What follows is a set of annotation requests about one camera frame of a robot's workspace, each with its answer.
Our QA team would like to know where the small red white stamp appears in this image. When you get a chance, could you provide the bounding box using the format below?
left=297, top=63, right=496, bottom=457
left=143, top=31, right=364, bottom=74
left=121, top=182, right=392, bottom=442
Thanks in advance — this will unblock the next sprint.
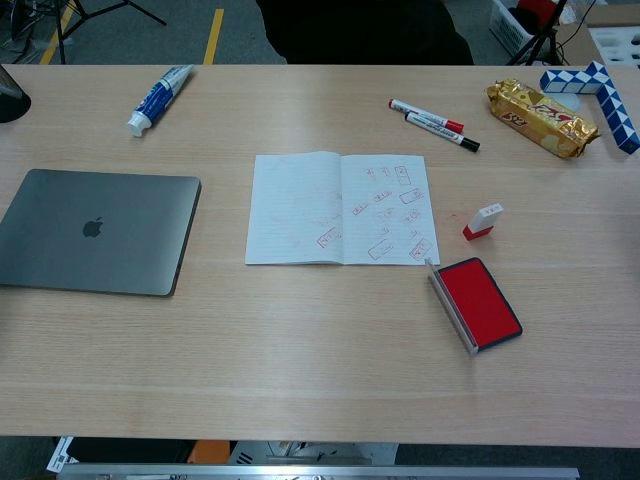
left=462, top=202, right=505, bottom=242

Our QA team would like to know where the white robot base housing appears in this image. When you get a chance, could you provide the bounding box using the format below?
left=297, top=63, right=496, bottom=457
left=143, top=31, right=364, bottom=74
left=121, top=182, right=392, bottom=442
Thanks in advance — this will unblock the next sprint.
left=227, top=441, right=400, bottom=466

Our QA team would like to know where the open white lined notebook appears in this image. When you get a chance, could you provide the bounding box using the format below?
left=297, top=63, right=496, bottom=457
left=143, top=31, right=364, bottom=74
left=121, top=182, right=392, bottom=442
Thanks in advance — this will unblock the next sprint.
left=244, top=151, right=441, bottom=266

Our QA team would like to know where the red cap whiteboard marker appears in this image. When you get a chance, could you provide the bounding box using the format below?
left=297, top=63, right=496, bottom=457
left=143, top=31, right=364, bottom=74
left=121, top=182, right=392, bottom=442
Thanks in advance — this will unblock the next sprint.
left=387, top=98, right=465, bottom=134

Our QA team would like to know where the black cap whiteboard marker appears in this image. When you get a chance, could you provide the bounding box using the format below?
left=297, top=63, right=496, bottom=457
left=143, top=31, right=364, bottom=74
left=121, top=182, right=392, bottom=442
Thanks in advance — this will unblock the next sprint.
left=403, top=112, right=481, bottom=153

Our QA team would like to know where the red ink pad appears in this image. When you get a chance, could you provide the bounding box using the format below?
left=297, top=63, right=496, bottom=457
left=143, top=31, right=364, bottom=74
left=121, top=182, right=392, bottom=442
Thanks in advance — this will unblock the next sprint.
left=428, top=257, right=524, bottom=356

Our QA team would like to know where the blue white toothpaste tube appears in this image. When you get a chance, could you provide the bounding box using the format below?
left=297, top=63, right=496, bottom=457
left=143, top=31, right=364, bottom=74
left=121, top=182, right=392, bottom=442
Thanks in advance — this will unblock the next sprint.
left=127, top=63, right=195, bottom=139

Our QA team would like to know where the grey closed laptop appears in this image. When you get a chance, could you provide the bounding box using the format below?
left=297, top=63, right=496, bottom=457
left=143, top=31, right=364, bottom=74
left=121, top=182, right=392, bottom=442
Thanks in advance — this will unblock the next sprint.
left=0, top=168, right=203, bottom=298

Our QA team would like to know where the orange object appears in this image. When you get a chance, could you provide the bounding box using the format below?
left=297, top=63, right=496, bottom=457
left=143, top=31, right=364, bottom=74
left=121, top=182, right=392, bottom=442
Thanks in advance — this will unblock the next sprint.
left=188, top=439, right=237, bottom=465

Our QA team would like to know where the gold snack packet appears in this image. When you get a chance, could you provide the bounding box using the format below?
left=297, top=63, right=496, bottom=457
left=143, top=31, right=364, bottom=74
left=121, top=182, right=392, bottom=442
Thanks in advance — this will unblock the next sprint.
left=484, top=78, right=600, bottom=160

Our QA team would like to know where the white round disc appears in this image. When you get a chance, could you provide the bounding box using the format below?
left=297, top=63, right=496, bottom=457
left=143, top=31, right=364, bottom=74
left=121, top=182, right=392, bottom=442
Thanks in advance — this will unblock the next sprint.
left=552, top=89, right=584, bottom=115

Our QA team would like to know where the white plastic basket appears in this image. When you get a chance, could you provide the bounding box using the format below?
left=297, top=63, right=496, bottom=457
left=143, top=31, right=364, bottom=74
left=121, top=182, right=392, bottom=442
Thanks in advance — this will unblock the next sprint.
left=488, top=0, right=534, bottom=57

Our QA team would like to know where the black tripod stand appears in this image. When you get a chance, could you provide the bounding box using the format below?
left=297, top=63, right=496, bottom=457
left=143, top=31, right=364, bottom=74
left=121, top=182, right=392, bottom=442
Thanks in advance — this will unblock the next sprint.
left=52, top=0, right=168, bottom=65
left=505, top=0, right=574, bottom=67

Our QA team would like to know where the red object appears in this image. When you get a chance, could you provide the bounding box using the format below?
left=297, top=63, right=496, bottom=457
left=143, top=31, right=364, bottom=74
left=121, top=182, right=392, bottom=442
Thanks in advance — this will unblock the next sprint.
left=516, top=0, right=559, bottom=26

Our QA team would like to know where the blue white cube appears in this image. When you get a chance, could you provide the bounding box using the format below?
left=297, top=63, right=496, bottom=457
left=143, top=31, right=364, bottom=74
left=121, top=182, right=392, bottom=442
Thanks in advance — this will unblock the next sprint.
left=538, top=60, right=640, bottom=155

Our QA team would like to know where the black rounded object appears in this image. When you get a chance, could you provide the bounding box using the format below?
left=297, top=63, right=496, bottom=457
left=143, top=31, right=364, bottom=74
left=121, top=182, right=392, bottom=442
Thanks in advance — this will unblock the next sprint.
left=0, top=64, right=32, bottom=125

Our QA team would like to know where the white paper label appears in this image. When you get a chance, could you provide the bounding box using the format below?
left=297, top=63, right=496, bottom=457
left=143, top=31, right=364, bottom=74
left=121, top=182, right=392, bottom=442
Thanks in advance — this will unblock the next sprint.
left=46, top=436, right=76, bottom=474

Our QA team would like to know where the cardboard box with white foam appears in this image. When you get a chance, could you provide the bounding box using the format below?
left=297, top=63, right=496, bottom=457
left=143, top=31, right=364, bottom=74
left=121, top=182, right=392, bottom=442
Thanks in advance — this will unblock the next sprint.
left=584, top=4, right=640, bottom=66

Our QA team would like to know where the aluminium rail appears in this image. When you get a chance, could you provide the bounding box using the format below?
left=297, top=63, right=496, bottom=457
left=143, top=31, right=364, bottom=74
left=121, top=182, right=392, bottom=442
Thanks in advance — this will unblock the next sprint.
left=56, top=464, right=581, bottom=480

